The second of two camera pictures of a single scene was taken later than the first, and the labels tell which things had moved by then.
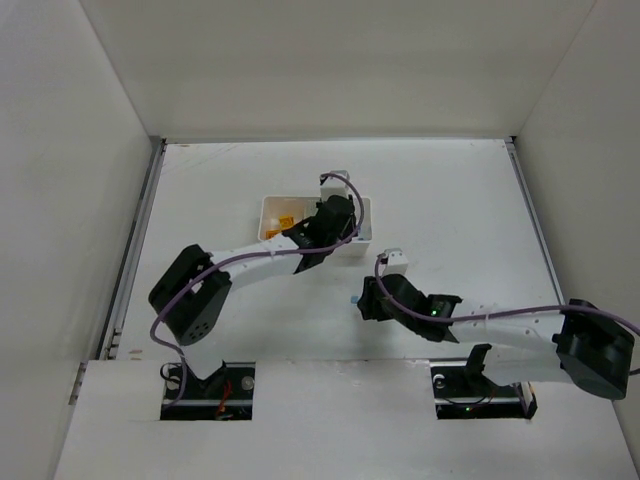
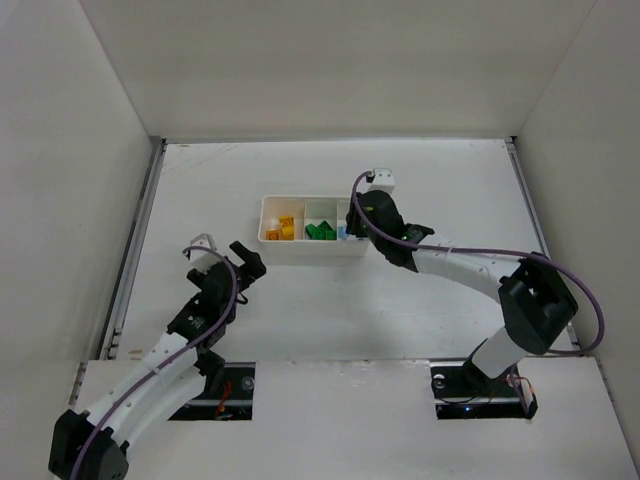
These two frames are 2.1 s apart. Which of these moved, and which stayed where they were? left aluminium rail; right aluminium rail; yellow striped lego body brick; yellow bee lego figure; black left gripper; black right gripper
Moved: black left gripper; black right gripper
Stayed: yellow striped lego body brick; right aluminium rail; left aluminium rail; yellow bee lego figure
